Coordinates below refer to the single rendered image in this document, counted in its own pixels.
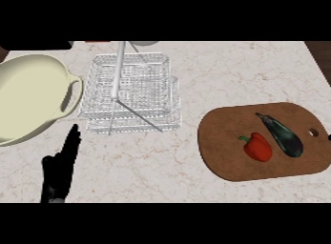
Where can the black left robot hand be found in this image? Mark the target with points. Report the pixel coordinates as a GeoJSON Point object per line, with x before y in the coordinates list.
{"type": "Point", "coordinates": [60, 170]}

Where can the red bell pepper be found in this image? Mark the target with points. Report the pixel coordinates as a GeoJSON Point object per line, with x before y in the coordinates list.
{"type": "Point", "coordinates": [258, 148]}

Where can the brown wooden cutting board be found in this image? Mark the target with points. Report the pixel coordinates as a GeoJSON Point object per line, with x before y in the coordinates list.
{"type": "Point", "coordinates": [228, 149]}

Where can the dark green eggplant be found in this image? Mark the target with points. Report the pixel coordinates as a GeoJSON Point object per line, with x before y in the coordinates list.
{"type": "Point", "coordinates": [283, 136]}

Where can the cream oval baking dish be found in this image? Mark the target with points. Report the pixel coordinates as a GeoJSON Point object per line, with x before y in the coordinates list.
{"type": "Point", "coordinates": [26, 99]}

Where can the black appliance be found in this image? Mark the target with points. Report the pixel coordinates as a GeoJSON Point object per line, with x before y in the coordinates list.
{"type": "Point", "coordinates": [32, 45]}

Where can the grey round object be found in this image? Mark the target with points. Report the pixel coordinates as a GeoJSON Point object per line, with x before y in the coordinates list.
{"type": "Point", "coordinates": [144, 43]}

